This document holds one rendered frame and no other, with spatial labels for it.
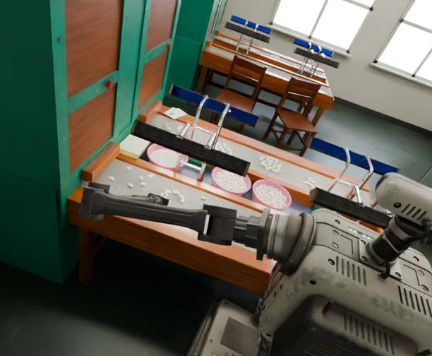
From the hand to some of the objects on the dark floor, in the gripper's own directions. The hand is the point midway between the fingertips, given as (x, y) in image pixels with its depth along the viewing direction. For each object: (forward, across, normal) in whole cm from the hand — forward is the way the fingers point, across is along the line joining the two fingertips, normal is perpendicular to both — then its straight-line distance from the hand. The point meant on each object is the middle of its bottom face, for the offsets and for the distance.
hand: (160, 201), depth 148 cm
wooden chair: (+243, +12, +88) cm, 258 cm away
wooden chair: (+249, +92, +94) cm, 281 cm away
